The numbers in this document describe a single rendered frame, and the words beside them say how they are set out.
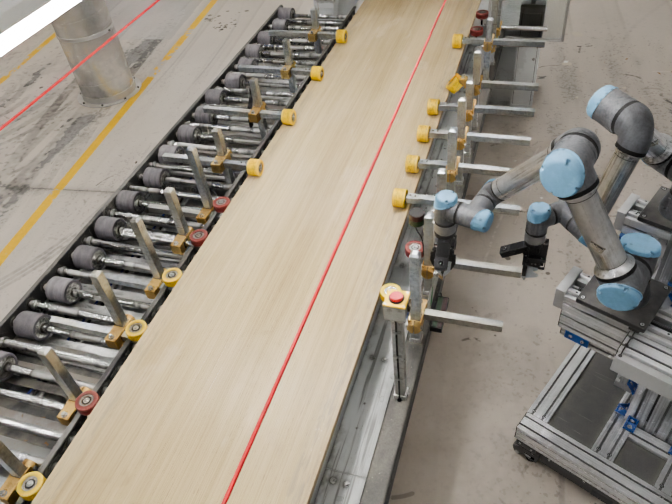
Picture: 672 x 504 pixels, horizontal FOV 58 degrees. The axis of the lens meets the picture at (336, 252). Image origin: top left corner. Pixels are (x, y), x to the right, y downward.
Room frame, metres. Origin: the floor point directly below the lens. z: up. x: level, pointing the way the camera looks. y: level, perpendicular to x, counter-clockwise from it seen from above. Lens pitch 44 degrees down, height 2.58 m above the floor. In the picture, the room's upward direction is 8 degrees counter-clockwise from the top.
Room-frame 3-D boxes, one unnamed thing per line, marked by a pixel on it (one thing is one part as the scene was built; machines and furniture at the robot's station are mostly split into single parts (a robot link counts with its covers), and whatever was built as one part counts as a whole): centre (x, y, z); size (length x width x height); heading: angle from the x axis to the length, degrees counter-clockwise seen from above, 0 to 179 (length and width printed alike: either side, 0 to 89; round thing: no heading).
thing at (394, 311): (1.20, -0.16, 1.18); 0.07 x 0.07 x 0.08; 67
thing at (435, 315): (1.44, -0.36, 0.81); 0.44 x 0.03 x 0.04; 67
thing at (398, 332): (1.20, -0.16, 0.93); 0.05 x 0.05 x 0.45; 67
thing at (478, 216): (1.47, -0.47, 1.27); 0.11 x 0.11 x 0.08; 50
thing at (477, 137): (2.37, -0.73, 0.95); 0.50 x 0.04 x 0.04; 67
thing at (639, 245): (1.24, -0.91, 1.21); 0.13 x 0.12 x 0.14; 140
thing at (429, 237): (1.67, -0.36, 0.88); 0.04 x 0.04 x 0.48; 67
